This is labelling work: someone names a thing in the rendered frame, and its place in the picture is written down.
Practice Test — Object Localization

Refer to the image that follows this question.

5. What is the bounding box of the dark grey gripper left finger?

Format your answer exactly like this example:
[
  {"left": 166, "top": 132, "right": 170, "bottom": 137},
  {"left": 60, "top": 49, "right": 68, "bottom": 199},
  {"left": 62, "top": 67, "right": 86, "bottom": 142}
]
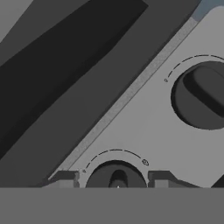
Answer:
[{"left": 42, "top": 170, "right": 81, "bottom": 189}]

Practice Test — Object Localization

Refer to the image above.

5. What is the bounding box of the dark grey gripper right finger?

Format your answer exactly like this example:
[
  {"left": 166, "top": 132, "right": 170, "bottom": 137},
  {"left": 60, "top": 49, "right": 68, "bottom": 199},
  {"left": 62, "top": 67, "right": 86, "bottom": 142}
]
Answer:
[{"left": 147, "top": 170, "right": 203, "bottom": 189}]

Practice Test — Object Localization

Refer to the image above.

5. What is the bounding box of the light grey stove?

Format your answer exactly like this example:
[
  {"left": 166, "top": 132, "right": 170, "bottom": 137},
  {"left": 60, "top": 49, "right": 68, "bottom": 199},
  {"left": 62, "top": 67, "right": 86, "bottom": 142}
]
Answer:
[{"left": 47, "top": 0, "right": 224, "bottom": 189}]

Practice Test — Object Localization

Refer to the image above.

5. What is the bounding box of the dark grey stove knob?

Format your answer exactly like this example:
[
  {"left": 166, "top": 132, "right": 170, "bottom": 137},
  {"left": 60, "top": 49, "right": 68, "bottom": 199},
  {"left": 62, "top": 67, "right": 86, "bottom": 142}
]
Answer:
[
  {"left": 85, "top": 159, "right": 149, "bottom": 189},
  {"left": 170, "top": 60, "right": 224, "bottom": 131}
]

